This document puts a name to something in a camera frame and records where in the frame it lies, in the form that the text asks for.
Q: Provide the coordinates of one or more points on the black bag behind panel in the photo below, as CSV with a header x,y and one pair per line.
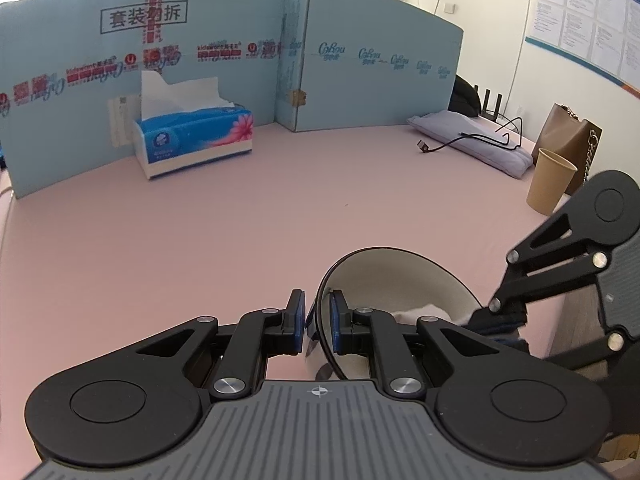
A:
x,y
464,99

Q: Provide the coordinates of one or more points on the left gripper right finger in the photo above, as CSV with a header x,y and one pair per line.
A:
x,y
388,347

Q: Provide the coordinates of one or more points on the white bowl black rim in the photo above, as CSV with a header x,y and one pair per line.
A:
x,y
382,278

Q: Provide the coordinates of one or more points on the right blue cardboard panel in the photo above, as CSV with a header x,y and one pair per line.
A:
x,y
361,63

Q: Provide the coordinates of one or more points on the brown paper cup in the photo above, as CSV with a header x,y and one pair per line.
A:
x,y
551,178

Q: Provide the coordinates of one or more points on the blue tissue box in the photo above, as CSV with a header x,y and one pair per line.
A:
x,y
186,124

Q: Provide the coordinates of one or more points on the lavender pillow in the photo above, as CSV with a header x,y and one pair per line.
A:
x,y
499,146

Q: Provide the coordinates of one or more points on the black wifi router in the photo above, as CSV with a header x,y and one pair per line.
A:
x,y
486,104

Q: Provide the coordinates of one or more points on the brown leather handbag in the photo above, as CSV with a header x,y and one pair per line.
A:
x,y
574,139

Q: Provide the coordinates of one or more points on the wall notice board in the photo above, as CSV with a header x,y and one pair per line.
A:
x,y
600,35

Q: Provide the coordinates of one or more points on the left blue cardboard panel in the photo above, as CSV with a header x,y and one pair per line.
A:
x,y
66,64

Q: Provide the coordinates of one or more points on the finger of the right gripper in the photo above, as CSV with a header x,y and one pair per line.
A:
x,y
517,360
507,308

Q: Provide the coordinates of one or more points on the beige cleaning cloth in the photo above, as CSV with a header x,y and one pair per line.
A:
x,y
412,315

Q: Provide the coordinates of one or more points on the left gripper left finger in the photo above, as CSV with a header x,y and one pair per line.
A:
x,y
244,349

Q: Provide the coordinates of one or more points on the blue cardboard panel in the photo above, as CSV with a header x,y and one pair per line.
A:
x,y
361,63
66,64

